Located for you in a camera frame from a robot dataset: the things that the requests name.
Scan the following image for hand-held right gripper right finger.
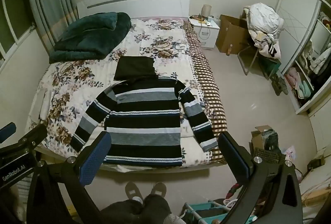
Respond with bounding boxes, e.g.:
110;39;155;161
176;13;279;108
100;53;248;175
218;131;303;224

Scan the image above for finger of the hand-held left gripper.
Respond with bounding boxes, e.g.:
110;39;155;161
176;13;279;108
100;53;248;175
0;122;17;144

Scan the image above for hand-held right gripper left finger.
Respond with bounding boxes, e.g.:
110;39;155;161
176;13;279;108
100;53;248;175
26;131;112;224

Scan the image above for teal folded clothes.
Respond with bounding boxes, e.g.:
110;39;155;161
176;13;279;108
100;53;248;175
297;80;315;99

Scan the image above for pink folded clothes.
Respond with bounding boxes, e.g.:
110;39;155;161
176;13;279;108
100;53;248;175
285;67;301;88

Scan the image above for pile of clothes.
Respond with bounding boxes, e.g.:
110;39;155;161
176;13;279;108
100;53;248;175
243;3;284;59

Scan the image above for small cardboard box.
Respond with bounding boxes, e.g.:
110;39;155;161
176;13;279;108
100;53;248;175
251;125;272;152

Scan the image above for black keyboard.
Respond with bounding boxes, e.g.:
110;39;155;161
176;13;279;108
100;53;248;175
253;148;285;165

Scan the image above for black bag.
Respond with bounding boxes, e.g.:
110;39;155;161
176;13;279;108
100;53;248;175
262;129;281;154

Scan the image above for white rolled pillow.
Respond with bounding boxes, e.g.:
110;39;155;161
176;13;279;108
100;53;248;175
39;90;53;121

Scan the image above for person's left shoe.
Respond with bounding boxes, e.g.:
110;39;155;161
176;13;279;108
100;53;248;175
125;182;144;204

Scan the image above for person's shoe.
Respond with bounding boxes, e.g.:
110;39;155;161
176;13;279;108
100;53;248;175
150;182;167;199
125;182;144;204

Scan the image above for teal storage rack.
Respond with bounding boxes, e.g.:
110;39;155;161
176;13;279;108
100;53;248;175
183;201;257;224

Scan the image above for person's dark trousers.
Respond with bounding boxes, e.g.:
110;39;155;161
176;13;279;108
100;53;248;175
100;194;171;224

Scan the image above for person's right shoe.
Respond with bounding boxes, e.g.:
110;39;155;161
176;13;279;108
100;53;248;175
150;182;167;199

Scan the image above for grey slippers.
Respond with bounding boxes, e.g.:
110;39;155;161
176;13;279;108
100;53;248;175
271;76;289;96

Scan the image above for brown checked bed sheet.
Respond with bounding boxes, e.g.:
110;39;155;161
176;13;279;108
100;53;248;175
184;21;228;164

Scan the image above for black folded garment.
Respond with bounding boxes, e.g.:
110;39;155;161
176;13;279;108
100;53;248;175
114;56;157;82

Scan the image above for window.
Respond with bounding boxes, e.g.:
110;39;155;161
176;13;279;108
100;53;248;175
0;0;36;65

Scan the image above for large cardboard box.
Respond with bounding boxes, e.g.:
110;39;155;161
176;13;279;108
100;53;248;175
216;14;253;55

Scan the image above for dark green blanket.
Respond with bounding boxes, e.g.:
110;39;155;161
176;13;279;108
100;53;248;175
49;12;132;64

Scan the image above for white nightstand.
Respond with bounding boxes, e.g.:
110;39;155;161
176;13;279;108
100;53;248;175
189;16;220;50

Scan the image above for floral quilt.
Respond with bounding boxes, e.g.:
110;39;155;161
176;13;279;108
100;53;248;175
28;17;228;171

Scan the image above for grey-green curtain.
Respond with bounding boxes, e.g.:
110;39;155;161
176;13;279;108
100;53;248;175
24;0;79;49

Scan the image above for beige table lamp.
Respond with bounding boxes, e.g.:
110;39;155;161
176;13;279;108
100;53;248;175
202;5;213;19

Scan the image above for white wardrobe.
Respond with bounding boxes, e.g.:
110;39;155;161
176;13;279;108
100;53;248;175
275;0;331;115

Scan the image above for white bed headboard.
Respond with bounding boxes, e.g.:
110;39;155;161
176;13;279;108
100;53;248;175
77;0;191;20

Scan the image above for metal frame chair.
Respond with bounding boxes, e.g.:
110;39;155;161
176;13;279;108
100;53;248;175
237;43;282;80

